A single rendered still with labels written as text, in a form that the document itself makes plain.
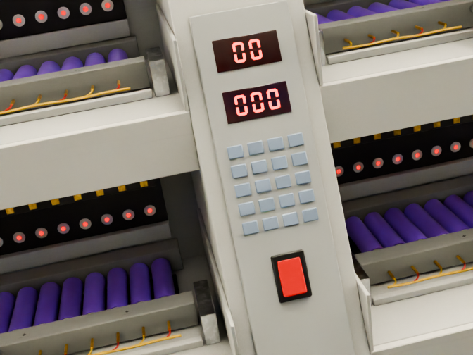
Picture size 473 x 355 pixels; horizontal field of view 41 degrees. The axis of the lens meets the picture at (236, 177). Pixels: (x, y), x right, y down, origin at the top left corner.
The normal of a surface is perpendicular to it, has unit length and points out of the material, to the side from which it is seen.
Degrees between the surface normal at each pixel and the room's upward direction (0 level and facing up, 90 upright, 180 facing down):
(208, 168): 90
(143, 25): 90
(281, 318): 90
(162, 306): 21
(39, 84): 111
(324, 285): 90
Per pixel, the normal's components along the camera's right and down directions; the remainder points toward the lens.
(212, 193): 0.11, 0.03
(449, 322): -0.14, -0.90
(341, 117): 0.18, 0.38
